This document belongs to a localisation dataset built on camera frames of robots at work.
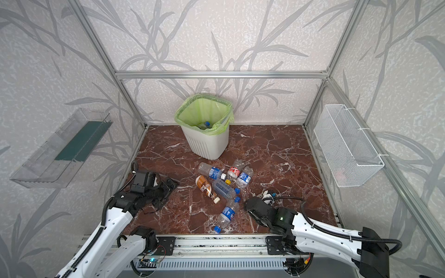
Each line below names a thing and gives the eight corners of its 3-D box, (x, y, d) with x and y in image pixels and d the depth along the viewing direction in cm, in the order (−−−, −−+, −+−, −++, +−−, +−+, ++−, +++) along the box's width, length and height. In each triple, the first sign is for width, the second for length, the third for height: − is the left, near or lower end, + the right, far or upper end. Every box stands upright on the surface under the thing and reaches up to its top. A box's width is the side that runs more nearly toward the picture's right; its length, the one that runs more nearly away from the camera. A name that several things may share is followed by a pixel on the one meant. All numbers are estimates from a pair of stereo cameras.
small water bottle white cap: (197, 173, 98) (195, 168, 94) (202, 165, 102) (201, 160, 97) (222, 185, 94) (221, 180, 89) (227, 176, 97) (226, 172, 93)
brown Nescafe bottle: (195, 183, 94) (193, 179, 90) (202, 178, 96) (200, 173, 92) (215, 205, 87) (215, 201, 83) (222, 198, 89) (222, 194, 85)
